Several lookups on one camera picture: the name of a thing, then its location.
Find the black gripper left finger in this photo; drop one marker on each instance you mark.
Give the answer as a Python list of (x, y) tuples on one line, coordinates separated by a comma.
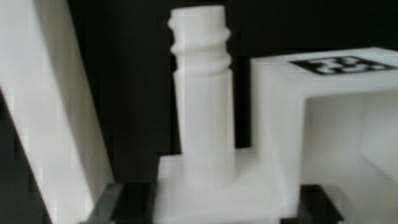
[(125, 205)]

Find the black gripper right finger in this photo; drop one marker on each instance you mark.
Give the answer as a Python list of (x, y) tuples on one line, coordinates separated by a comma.
[(317, 208)]

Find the white chair seat part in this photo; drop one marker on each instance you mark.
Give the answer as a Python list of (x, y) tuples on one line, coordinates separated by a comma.
[(324, 112)]

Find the white U-shaped boundary frame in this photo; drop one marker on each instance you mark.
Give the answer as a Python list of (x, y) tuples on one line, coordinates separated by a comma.
[(49, 98)]

